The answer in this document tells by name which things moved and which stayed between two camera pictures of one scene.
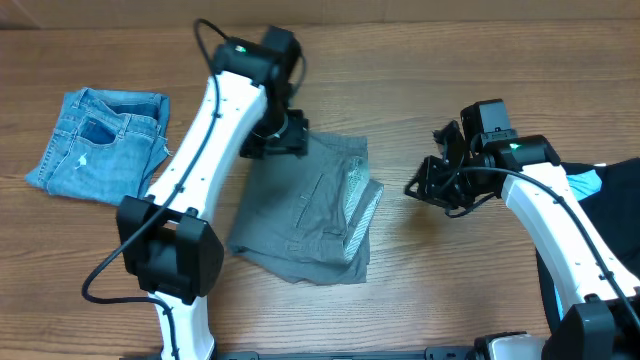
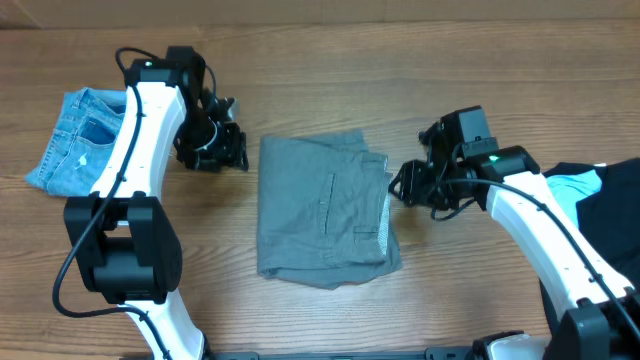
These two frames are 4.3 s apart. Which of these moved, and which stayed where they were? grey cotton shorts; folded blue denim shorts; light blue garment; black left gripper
Moved: black left gripper; grey cotton shorts
Stayed: folded blue denim shorts; light blue garment
